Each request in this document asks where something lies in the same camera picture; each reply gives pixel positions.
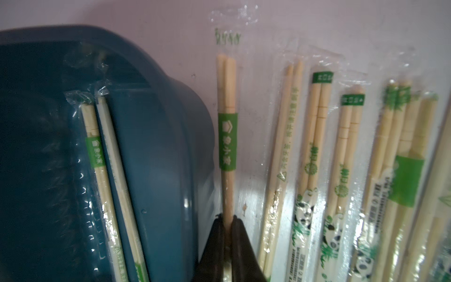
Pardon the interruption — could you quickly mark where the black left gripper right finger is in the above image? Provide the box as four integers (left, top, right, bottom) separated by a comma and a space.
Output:
231, 216, 266, 282

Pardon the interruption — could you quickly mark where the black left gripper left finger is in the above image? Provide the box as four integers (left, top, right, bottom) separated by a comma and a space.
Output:
192, 214, 225, 282

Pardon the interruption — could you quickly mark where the panda chopsticks pair fourteenth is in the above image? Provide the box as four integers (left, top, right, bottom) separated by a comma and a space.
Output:
286, 70, 334, 282

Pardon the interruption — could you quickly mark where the panda chopsticks pair fifteenth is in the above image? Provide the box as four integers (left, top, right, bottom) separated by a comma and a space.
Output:
316, 85, 365, 282

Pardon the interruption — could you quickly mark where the panda chopsticks pair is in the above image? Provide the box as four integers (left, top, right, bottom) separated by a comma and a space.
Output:
348, 79, 412, 282

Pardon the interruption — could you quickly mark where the green band chopsticks pair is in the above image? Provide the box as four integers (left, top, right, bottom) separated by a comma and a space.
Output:
258, 56, 305, 282
65, 90, 129, 282
399, 109, 451, 282

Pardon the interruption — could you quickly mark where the green band chopsticks pair sixteenth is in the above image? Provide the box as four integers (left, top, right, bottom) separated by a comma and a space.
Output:
209, 5, 260, 226

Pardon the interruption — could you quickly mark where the green band chopsticks pair eleventh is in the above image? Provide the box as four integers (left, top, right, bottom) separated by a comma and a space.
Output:
372, 91, 439, 282

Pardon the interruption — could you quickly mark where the teal plastic storage box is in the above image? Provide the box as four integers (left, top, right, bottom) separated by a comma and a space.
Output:
1, 26, 214, 282

